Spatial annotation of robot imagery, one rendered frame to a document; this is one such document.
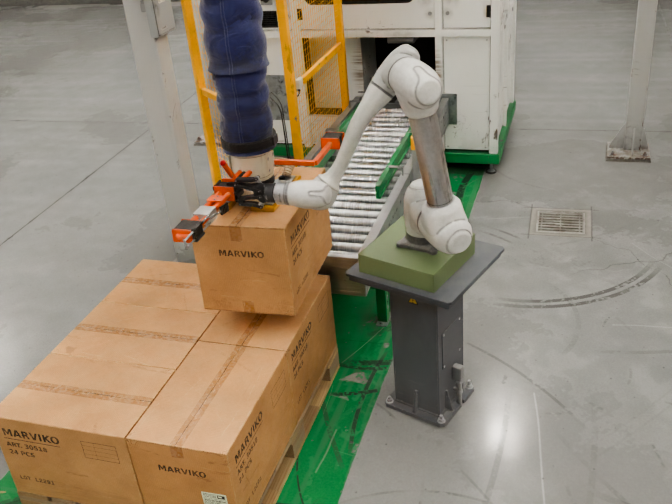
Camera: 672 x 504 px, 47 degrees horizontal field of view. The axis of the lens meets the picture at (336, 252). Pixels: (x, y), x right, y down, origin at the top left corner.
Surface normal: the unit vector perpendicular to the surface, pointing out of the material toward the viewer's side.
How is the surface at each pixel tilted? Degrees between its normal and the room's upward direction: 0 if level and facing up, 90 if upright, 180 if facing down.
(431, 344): 90
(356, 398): 0
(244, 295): 89
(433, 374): 90
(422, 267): 2
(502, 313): 0
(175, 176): 90
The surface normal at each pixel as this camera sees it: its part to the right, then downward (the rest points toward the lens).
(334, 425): -0.08, -0.87
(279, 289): -0.25, 0.48
